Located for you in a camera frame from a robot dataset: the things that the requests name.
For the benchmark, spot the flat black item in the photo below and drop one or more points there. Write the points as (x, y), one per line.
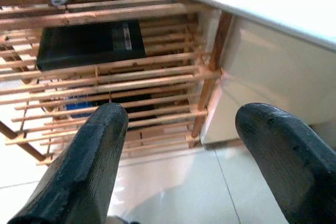
(141, 108)

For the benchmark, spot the black box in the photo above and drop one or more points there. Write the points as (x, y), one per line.
(86, 45)

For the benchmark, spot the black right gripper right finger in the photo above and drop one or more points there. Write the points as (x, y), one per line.
(302, 171)

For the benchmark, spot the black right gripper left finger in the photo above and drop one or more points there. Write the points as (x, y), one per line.
(78, 176)

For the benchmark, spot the wooden slatted rack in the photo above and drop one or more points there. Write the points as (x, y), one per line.
(131, 77)

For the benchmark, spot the white kitchen counter unit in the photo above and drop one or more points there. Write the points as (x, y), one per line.
(275, 72)

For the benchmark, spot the blue item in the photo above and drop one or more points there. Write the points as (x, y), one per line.
(78, 108)

